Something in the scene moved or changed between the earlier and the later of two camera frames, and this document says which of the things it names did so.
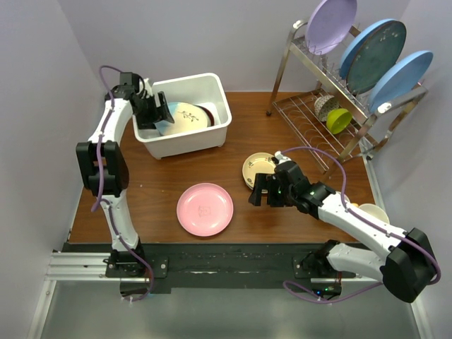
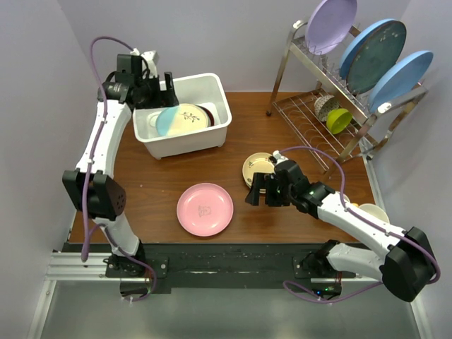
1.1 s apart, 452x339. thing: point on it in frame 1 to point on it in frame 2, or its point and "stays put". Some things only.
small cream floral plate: x=256 y=163 stays put
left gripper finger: x=145 y=118 to x=162 y=99
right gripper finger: x=260 y=184 stays put
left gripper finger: x=164 y=113 to x=171 y=98
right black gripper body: x=289 y=195 stays put
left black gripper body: x=147 y=103 to x=149 y=88
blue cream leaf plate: x=188 y=118 stays put
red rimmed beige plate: x=210 y=119 stays put
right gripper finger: x=277 y=193 stays put
